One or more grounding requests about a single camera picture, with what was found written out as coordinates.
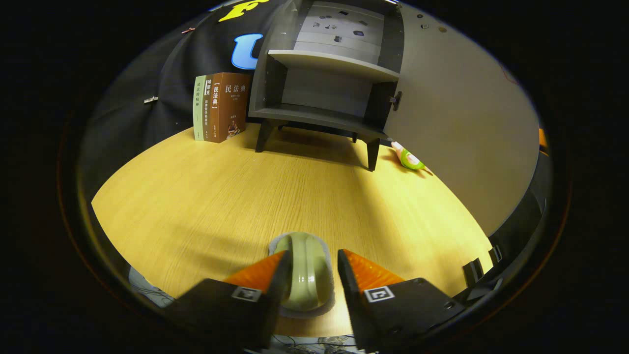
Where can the thick brown book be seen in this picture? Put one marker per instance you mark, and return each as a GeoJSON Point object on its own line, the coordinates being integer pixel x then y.
{"type": "Point", "coordinates": [233, 108]}

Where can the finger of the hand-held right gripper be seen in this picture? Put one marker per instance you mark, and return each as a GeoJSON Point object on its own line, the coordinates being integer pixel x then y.
{"type": "Point", "coordinates": [542, 142]}

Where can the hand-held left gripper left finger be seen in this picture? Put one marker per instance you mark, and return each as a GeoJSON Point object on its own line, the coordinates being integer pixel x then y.
{"type": "Point", "coordinates": [275, 300]}

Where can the green book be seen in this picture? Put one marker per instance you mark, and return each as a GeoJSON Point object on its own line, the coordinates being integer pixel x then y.
{"type": "Point", "coordinates": [199, 108]}

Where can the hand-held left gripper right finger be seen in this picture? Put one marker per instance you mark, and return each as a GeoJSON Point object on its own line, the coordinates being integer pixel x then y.
{"type": "Point", "coordinates": [351, 305]}

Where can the green bottle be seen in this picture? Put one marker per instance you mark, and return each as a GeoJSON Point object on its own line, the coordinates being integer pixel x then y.
{"type": "Point", "coordinates": [304, 270]}

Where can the green white pink toy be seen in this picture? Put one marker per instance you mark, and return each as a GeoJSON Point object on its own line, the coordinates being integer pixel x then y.
{"type": "Point", "coordinates": [410, 160]}

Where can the thin brown book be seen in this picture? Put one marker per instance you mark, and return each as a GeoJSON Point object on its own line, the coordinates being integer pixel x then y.
{"type": "Point", "coordinates": [208, 108]}

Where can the beige cabinet door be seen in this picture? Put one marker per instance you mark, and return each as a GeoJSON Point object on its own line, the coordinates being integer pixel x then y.
{"type": "Point", "coordinates": [467, 123]}

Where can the dark grey cabinet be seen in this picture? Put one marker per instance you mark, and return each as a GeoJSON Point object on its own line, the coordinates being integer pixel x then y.
{"type": "Point", "coordinates": [319, 115]}

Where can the black backdrop cloth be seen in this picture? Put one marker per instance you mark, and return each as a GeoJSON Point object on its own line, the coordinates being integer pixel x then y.
{"type": "Point", "coordinates": [147, 64]}

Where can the white cloth clip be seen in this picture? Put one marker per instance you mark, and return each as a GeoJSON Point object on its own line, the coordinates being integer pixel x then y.
{"type": "Point", "coordinates": [151, 100]}

